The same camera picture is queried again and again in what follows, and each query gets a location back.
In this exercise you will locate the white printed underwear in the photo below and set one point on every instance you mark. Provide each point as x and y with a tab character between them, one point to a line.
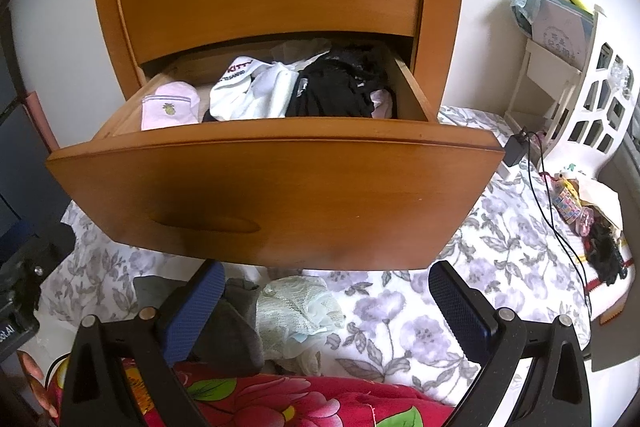
240	97

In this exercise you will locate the colourful tape rolls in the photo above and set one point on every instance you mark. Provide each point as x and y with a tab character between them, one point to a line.
567	204

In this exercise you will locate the dark blue wardrobe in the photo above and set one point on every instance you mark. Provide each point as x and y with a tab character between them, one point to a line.
25	157

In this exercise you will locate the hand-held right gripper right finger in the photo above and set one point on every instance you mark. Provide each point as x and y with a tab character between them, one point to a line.
460	312

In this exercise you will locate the grey floral bed sheet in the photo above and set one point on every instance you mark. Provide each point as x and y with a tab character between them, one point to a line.
425	322

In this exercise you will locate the grey notebook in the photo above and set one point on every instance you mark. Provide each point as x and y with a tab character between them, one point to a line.
560	29

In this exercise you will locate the pale pink underwear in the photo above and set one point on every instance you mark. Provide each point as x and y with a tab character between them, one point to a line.
382	102

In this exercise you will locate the red floral blanket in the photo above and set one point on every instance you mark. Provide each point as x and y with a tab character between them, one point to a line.
300	402

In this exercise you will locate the black underwear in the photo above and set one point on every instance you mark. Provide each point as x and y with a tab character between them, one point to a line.
330	92

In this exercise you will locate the light green lace underwear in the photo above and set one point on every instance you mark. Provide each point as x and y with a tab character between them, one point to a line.
295	312

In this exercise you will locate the pink board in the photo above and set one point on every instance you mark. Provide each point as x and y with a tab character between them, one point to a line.
42	122

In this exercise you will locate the green plastic bag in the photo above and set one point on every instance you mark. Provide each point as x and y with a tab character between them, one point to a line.
522	7

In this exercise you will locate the grey underwear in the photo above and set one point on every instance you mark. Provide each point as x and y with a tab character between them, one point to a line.
235	332

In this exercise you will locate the white lattice rack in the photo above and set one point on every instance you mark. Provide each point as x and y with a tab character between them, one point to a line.
580	107

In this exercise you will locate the small white shelf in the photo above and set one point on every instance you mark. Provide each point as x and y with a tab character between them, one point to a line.
555	57

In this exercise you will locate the person's left hand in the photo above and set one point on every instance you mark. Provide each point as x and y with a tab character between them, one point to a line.
37	379

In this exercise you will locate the black lace cloth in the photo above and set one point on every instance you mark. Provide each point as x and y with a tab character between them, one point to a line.
605	252

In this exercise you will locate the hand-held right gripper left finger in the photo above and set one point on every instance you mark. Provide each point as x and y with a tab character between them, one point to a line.
192	307

